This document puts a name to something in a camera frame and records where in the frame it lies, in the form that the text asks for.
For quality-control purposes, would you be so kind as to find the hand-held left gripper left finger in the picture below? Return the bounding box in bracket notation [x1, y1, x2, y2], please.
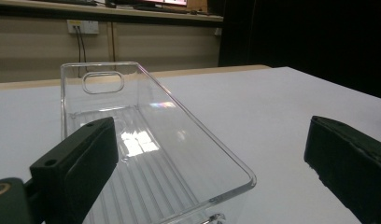
[29, 117, 120, 224]

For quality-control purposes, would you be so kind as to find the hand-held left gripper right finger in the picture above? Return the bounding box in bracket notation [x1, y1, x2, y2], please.
[303, 115, 381, 224]

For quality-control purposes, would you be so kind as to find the clear plastic storage bin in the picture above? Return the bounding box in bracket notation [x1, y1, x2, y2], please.
[60, 61, 258, 224]

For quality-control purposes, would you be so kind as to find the white table sheet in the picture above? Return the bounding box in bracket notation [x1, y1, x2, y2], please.
[0, 66, 381, 224]

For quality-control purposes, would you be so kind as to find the wooden table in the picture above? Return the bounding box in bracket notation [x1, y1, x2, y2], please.
[0, 63, 272, 91]

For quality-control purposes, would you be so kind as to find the black curtain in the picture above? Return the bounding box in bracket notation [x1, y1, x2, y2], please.
[218, 0, 381, 101]

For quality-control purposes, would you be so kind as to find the background desk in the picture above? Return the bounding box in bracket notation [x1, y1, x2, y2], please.
[0, 0, 224, 23]

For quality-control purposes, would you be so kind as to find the dark keyboard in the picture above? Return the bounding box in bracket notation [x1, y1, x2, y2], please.
[133, 4, 189, 15]

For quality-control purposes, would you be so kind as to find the brown cardboard box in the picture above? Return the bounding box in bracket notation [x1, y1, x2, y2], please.
[187, 0, 209, 13]

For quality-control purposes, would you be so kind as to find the black power cable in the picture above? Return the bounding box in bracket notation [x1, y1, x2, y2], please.
[78, 25, 90, 73]
[73, 25, 82, 78]

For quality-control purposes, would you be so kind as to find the white wall outlet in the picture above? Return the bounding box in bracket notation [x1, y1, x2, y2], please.
[66, 19, 100, 35]

